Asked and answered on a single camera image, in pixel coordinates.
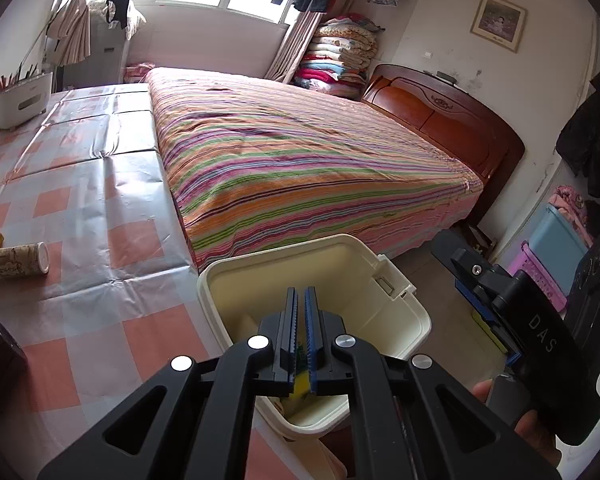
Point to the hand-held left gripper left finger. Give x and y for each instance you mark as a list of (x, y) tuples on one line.
[(292, 320)]

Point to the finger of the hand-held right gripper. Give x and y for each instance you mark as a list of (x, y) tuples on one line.
[(475, 270), (511, 359)]

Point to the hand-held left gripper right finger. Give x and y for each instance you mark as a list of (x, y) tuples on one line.
[(311, 330)]

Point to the green yellow sponge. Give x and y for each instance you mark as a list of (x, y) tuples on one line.
[(302, 385)]

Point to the cream plastic bin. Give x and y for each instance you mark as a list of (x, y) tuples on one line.
[(370, 310)]

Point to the printed drink bottle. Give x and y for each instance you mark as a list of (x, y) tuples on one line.
[(15, 262)]

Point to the dark snack packet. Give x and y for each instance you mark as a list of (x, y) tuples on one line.
[(2, 375)]

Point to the person's right hand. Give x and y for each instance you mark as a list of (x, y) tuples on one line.
[(535, 430)]

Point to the pink plastic basket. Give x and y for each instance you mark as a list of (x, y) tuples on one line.
[(535, 270)]

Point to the blue storage box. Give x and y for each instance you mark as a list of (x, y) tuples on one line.
[(555, 245)]

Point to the pink printed cloth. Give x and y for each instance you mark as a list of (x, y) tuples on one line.
[(572, 205)]

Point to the striped bed sheet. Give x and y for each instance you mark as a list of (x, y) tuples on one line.
[(305, 160)]

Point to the wooden headboard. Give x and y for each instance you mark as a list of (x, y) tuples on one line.
[(430, 110)]

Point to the black hanging jacket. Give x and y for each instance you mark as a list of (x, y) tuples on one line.
[(595, 135)]

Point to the framed picture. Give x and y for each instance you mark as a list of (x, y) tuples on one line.
[(497, 22)]

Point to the stack of folded quilts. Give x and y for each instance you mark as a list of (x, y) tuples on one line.
[(340, 55)]

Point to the striped pink curtain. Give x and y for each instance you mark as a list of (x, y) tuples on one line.
[(72, 30), (295, 45)]

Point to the pink cardboard box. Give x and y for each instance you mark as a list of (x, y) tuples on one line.
[(137, 72)]

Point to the grey air conditioner unit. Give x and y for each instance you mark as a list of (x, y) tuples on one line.
[(107, 50)]

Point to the floral cloth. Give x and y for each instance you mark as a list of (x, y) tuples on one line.
[(139, 17)]

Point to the white utensil holder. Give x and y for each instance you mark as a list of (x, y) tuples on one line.
[(22, 102)]

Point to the bundle of chopsticks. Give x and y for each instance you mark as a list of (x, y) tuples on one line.
[(2, 82)]

